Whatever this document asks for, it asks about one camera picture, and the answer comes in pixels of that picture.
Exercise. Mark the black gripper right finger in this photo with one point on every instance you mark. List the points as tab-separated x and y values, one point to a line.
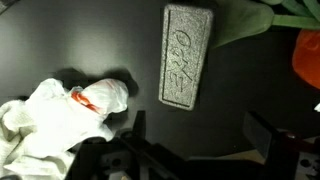
285	153

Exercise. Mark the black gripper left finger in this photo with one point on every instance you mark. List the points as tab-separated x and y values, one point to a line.
130	153

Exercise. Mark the white plastic bag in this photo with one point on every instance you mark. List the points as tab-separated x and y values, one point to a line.
65	118

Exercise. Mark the black rectangular speaker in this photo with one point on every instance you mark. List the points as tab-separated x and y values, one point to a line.
185	37

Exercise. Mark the white terry towel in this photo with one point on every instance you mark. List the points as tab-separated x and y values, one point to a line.
15	127

